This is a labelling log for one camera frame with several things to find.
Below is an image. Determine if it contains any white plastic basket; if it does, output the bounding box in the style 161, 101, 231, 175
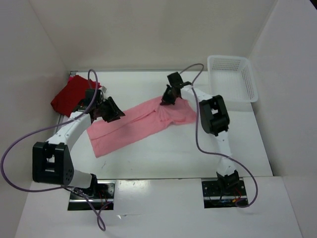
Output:
207, 55, 258, 103

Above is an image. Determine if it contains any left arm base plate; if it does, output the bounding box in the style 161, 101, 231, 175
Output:
67, 180, 116, 211

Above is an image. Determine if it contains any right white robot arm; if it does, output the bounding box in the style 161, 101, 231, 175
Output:
161, 72, 239, 195

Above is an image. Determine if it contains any dark red t shirt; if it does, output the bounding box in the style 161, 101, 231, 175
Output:
51, 75, 96, 117

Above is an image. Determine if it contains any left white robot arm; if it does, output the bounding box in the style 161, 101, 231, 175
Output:
32, 89, 125, 198

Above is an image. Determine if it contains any light pink t shirt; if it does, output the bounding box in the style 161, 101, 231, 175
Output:
87, 97, 196, 158

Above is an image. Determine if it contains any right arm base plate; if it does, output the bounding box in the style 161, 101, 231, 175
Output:
201, 179, 249, 209

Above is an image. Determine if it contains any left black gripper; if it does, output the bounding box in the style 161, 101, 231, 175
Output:
96, 96, 125, 123

